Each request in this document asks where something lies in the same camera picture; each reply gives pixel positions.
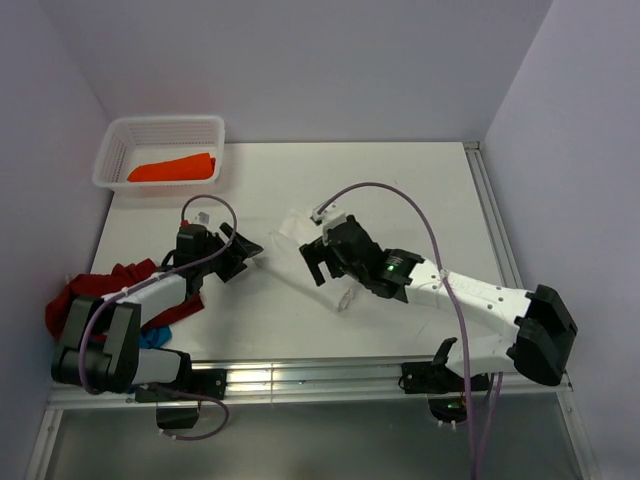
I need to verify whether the aluminium rail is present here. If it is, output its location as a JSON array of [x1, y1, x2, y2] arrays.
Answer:
[[44, 355, 574, 411], [463, 142, 524, 289]]

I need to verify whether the orange rolled t-shirt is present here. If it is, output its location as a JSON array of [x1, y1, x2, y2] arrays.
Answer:
[[127, 153, 216, 183]]

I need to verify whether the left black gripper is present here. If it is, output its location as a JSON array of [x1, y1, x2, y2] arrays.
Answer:
[[197, 223, 262, 282]]

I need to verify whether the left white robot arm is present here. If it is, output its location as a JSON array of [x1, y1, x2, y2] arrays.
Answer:
[[51, 223, 263, 399]]

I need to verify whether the white printed t-shirt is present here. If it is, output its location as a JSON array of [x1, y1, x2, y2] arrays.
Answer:
[[255, 207, 358, 313]]

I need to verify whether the front aluminium rail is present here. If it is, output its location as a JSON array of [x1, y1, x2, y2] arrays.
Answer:
[[44, 355, 574, 411]]

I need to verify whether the purple cable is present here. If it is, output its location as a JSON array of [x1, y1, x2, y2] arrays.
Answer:
[[77, 194, 238, 442], [314, 182, 504, 480]]

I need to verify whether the blue t-shirt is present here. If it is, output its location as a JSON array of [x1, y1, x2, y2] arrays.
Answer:
[[139, 326, 172, 350]]

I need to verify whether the dark red t-shirt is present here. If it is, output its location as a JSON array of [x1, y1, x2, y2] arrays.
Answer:
[[45, 258, 204, 339]]

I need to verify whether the white plastic basket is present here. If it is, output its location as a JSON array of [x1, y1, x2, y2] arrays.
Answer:
[[92, 115, 225, 197]]

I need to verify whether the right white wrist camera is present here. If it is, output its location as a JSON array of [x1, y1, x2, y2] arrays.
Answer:
[[311, 204, 346, 237]]

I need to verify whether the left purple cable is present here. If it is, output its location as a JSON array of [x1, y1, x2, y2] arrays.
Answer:
[[77, 194, 238, 442]]

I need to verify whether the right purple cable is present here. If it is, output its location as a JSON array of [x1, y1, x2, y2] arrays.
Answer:
[[314, 182, 504, 480]]

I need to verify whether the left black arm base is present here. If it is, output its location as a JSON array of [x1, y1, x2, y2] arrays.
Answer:
[[133, 368, 230, 442]]

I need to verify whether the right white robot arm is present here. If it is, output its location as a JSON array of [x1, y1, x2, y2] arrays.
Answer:
[[300, 213, 578, 390]]

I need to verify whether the right side aluminium rail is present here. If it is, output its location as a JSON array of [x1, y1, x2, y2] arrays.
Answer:
[[463, 142, 524, 289]]

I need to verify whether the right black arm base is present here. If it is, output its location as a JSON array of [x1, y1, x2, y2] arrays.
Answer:
[[398, 361, 468, 426]]

